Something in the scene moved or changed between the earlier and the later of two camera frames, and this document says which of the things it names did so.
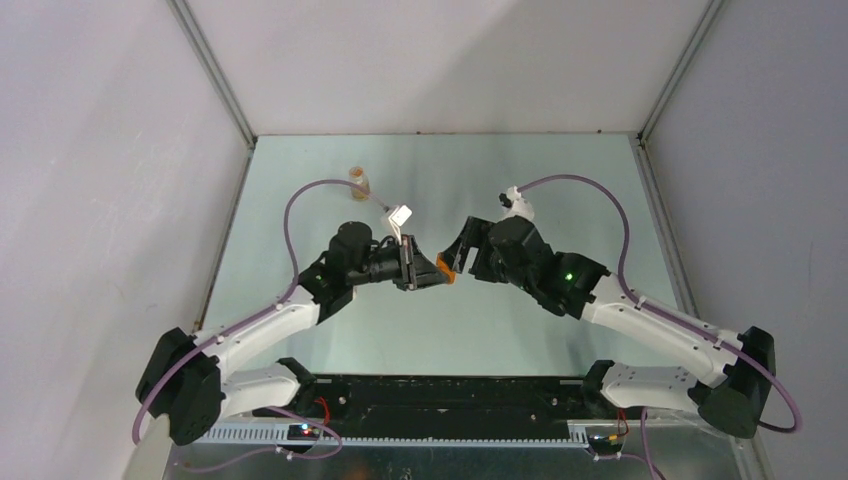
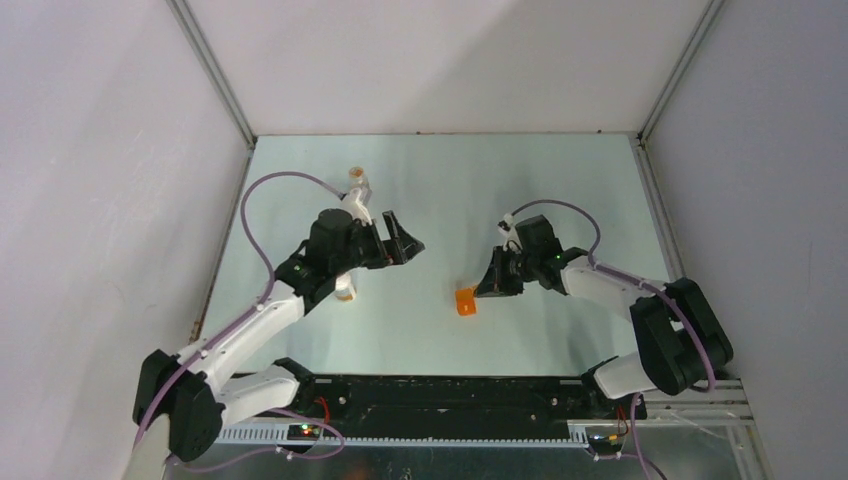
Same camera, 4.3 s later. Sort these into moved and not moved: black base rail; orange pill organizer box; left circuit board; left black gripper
Moved: orange pill organizer box; left black gripper
Not moved: black base rail; left circuit board
